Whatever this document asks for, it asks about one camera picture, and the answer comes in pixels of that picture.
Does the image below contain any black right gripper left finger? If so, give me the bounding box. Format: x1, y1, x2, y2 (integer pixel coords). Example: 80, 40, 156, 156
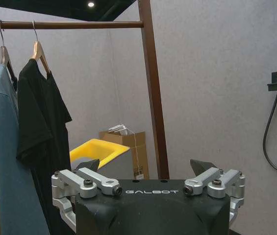
51, 158, 123, 233

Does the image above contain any yellow and grey bin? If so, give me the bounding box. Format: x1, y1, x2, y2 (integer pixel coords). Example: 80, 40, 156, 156
69, 138, 138, 180

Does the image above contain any blue-grey shirt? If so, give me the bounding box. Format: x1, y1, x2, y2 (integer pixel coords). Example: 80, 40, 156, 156
0, 64, 50, 235

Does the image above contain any brown cardboard box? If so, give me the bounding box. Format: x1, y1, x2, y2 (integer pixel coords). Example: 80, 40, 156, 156
99, 124, 150, 180

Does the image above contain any black t-shirt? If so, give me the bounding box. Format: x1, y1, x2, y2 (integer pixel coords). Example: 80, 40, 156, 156
16, 58, 73, 235

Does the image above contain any brown wooden clothes rack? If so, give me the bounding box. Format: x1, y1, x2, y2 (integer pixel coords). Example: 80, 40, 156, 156
0, 0, 170, 181

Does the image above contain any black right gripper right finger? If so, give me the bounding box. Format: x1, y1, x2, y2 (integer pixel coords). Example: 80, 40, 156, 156
183, 159, 246, 230

